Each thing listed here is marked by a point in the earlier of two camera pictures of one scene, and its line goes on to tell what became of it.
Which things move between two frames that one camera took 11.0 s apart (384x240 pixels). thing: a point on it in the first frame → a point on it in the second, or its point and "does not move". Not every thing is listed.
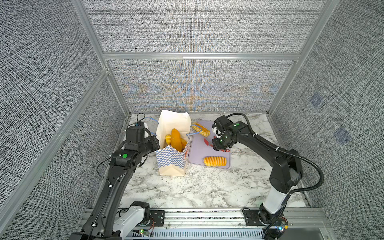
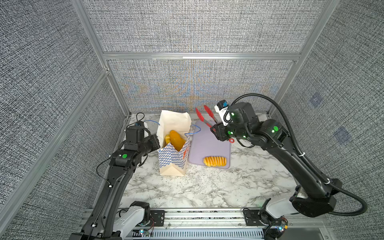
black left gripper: (155, 143) does not move
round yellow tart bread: (168, 139) does not move
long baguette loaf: (176, 140) does not move
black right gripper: (216, 144) → (220, 132)
